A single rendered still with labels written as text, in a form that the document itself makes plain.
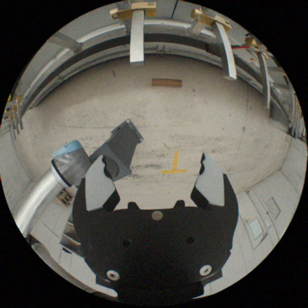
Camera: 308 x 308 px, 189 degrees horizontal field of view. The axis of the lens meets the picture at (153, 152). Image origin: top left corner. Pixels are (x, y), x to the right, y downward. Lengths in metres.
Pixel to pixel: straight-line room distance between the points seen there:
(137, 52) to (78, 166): 0.42
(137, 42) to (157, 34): 0.23
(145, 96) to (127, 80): 0.28
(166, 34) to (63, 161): 0.64
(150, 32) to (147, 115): 0.84
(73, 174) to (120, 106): 0.88
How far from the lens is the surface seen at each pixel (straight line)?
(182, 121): 1.12
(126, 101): 1.08
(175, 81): 1.03
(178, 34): 0.50
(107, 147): 0.56
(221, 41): 0.38
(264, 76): 0.54
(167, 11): 0.68
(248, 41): 0.57
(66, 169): 0.41
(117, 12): 0.41
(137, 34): 0.29
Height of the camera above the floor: 1.05
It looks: 61 degrees down
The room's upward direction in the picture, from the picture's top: 178 degrees clockwise
